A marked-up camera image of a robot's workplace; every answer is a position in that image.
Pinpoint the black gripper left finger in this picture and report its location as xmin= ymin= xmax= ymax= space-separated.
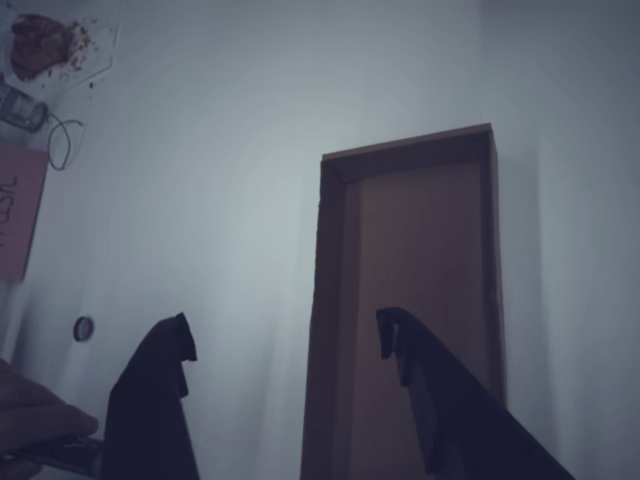
xmin=102 ymin=312 xmax=201 ymax=480

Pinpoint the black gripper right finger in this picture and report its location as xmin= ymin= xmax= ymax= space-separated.
xmin=375 ymin=306 xmax=576 ymax=480

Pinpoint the black marker green cap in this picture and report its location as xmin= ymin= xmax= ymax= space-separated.
xmin=0 ymin=433 xmax=106 ymax=475

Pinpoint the person's left hand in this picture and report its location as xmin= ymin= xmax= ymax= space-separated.
xmin=0 ymin=357 xmax=101 ymax=480

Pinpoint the open brown cardboard box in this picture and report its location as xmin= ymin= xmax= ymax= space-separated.
xmin=299 ymin=122 xmax=511 ymax=480

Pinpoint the pink paper trash note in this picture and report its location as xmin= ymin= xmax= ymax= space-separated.
xmin=0 ymin=144 xmax=49 ymax=281

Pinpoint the clear plastic sheet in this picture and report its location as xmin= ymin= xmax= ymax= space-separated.
xmin=0 ymin=0 xmax=124 ymax=87

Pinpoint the brown cookie on plastic wrap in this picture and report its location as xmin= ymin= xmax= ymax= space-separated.
xmin=10 ymin=14 xmax=74 ymax=82

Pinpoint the round grey cable grommet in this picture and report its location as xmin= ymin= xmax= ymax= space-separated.
xmin=73 ymin=315 xmax=96 ymax=344

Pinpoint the thin dark wire loop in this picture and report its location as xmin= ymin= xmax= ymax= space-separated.
xmin=46 ymin=113 xmax=85 ymax=172

